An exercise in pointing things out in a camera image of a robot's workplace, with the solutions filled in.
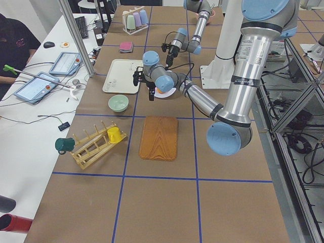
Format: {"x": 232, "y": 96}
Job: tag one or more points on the dark green mug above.
{"x": 63, "y": 145}

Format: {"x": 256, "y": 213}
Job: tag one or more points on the black keyboard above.
{"x": 82, "y": 26}

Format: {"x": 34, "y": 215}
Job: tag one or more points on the cream bear tray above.
{"x": 120, "y": 77}

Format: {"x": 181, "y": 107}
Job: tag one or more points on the person in black shirt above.
{"x": 18, "y": 45}

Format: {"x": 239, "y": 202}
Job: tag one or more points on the wooden mug rack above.
{"x": 93, "y": 146}

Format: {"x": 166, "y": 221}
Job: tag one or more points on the near blue tablet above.
{"x": 35, "y": 89}

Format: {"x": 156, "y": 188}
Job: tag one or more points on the aluminium frame post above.
{"x": 73, "y": 29}

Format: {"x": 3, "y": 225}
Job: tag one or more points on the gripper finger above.
{"x": 169, "y": 61}

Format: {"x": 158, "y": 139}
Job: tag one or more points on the white cup rack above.
{"x": 130, "y": 12}

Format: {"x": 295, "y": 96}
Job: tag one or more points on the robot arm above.
{"x": 248, "y": 30}
{"x": 195, "y": 27}

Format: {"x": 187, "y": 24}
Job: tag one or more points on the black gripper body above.
{"x": 151, "y": 86}
{"x": 169, "y": 52}

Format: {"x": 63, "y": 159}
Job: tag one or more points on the round orange white object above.
{"x": 64, "y": 45}

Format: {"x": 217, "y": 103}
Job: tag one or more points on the far blue tablet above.
{"x": 67, "y": 64}

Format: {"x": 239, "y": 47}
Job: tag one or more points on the dark grey tube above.
{"x": 6, "y": 204}

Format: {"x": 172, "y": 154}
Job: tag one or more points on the green bowl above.
{"x": 118, "y": 103}

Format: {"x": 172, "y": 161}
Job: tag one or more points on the blue cup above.
{"x": 143, "y": 17}

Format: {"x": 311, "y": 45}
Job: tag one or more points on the pink bowl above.
{"x": 212, "y": 15}

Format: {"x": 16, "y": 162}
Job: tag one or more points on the yellow mug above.
{"x": 114, "y": 135}

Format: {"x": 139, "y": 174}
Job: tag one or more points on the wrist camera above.
{"x": 138, "y": 76}
{"x": 165, "y": 47}

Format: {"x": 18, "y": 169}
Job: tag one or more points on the purple cup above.
{"x": 137, "y": 19}

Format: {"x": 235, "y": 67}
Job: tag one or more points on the red tube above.
{"x": 14, "y": 223}

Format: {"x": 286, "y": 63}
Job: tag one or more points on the small black device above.
{"x": 63, "y": 126}

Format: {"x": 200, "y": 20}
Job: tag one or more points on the pink grey cloth stack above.
{"x": 126, "y": 47}

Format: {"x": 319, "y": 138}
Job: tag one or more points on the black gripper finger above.
{"x": 151, "y": 94}

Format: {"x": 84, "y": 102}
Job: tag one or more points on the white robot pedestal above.
{"x": 217, "y": 75}

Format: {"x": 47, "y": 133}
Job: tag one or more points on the blue tablet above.
{"x": 35, "y": 89}
{"x": 67, "y": 64}

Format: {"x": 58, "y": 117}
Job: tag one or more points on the white plate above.
{"x": 162, "y": 95}

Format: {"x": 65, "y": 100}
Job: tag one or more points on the wooden cutting board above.
{"x": 159, "y": 138}

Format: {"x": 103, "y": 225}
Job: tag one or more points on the black computer mouse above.
{"x": 48, "y": 44}

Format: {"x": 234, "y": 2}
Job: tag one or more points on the reacher grabber stick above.
{"x": 14, "y": 71}

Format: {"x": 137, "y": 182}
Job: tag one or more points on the green cup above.
{"x": 130, "y": 23}

